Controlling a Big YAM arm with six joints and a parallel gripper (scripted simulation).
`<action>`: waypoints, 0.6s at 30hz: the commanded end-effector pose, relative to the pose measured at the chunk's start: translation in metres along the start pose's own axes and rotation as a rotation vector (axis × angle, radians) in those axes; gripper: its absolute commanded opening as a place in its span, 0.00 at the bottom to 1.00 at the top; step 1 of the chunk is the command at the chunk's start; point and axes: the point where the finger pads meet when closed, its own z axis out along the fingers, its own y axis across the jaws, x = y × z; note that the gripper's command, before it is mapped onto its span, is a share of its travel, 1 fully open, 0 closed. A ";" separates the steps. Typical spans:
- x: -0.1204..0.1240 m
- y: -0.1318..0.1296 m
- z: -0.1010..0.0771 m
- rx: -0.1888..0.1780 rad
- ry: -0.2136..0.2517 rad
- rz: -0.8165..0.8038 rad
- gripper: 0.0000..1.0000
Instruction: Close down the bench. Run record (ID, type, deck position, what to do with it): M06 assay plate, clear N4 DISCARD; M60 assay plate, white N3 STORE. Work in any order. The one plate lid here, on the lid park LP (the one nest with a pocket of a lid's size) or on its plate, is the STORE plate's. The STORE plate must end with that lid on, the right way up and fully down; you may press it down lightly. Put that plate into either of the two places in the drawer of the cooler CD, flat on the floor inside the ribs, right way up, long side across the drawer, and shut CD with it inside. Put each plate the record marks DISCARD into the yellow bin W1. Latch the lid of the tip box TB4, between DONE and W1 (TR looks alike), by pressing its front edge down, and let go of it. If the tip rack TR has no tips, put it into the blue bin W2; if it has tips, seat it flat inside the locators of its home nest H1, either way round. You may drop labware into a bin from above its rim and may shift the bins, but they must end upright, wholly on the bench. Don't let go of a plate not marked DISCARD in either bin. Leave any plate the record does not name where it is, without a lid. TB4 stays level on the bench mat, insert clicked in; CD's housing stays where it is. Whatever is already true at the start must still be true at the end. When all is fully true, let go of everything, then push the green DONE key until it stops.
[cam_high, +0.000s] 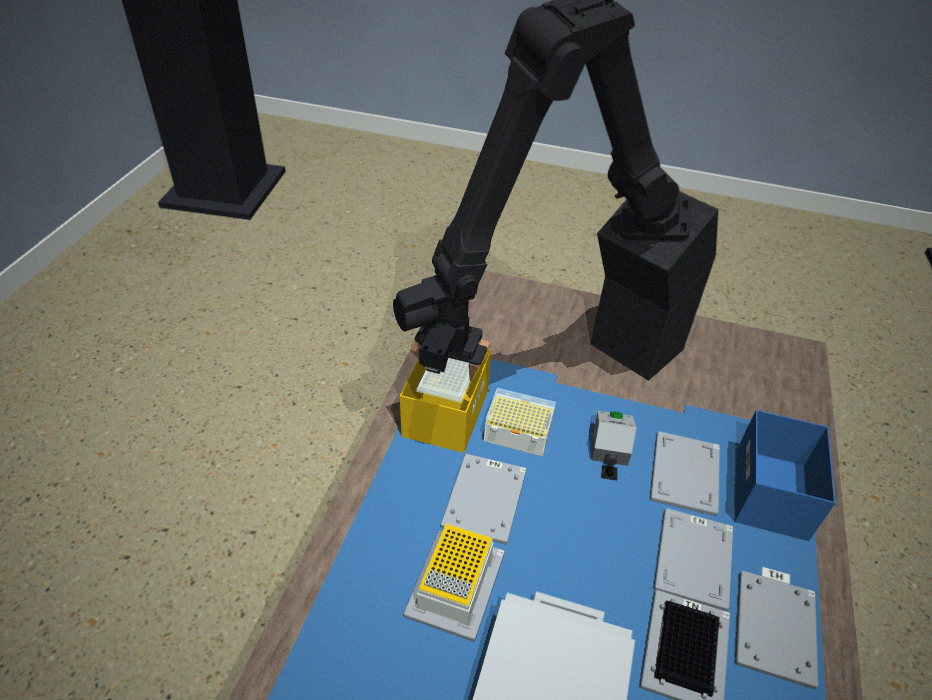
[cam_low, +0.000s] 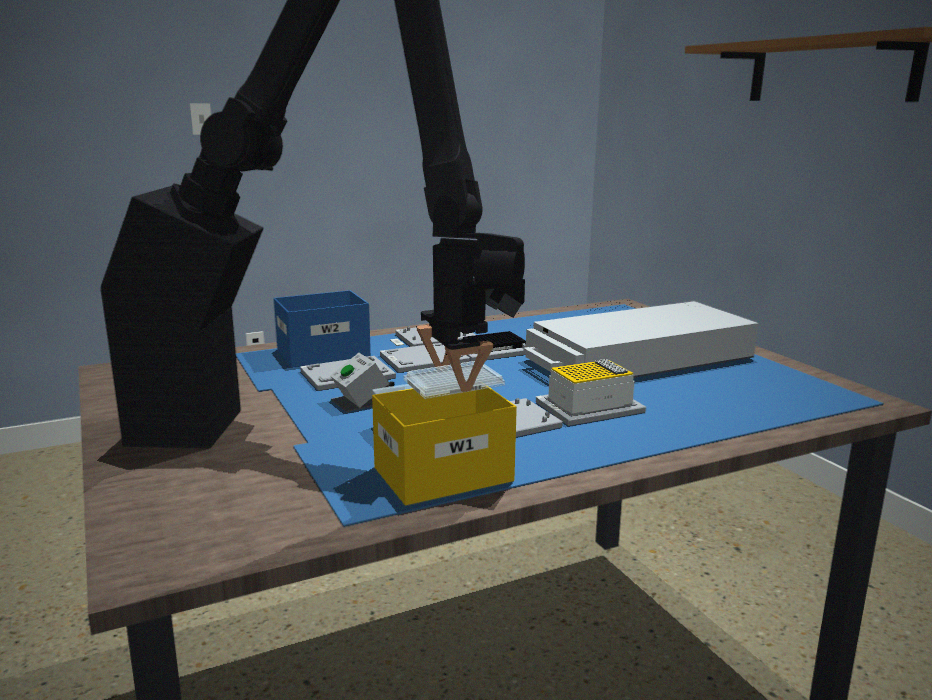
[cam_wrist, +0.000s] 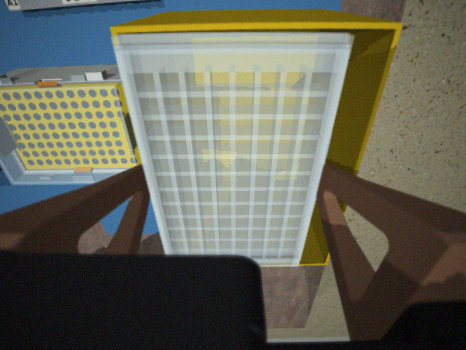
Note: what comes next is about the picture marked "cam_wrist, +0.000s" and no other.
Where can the yellow open-top bin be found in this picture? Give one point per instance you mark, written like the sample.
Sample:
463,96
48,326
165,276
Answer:
371,56

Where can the blue bench mat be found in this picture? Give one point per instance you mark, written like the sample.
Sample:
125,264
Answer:
80,35

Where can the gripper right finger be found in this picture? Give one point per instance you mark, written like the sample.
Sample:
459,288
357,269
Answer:
425,262

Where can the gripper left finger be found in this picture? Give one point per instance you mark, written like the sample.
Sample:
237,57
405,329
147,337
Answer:
55,225

